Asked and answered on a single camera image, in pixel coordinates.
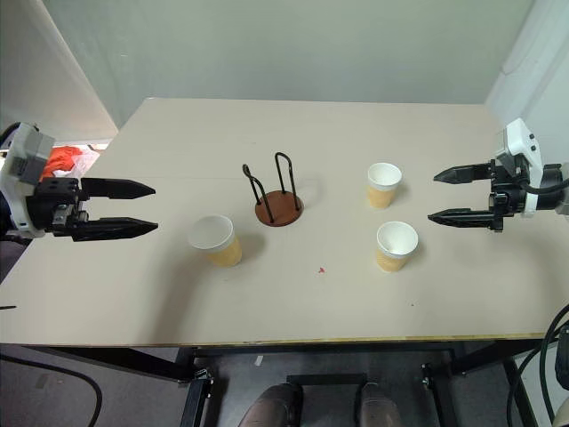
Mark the dark rounded shape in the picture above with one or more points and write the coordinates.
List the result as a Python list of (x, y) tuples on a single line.
[(271, 407)]

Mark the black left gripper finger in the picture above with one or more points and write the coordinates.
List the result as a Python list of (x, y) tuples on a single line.
[(120, 228), (120, 189)]

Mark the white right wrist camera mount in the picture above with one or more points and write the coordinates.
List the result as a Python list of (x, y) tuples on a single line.
[(518, 133)]

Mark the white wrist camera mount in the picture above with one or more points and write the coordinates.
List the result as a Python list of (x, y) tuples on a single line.
[(518, 133), (26, 155)]

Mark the orange red cloth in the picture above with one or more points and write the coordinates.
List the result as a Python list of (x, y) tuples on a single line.
[(60, 158)]

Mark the black metal table frame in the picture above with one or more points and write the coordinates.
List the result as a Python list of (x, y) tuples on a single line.
[(311, 356)]

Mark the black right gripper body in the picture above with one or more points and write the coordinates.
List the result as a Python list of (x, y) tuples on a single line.
[(511, 195)]

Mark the tan paper cup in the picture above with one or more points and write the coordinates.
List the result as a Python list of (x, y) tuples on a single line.
[(382, 198), (391, 262), (226, 255)]

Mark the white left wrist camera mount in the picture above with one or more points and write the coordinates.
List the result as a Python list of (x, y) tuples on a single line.
[(26, 155)]

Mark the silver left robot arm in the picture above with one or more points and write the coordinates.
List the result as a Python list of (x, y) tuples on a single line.
[(2, 222)]

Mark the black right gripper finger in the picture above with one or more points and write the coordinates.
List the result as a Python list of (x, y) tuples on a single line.
[(467, 173), (467, 217)]

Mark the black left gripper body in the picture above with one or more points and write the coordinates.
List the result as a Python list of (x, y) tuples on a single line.
[(58, 198)]

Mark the white plastic bag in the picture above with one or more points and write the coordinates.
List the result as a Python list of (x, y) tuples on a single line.
[(89, 158)]

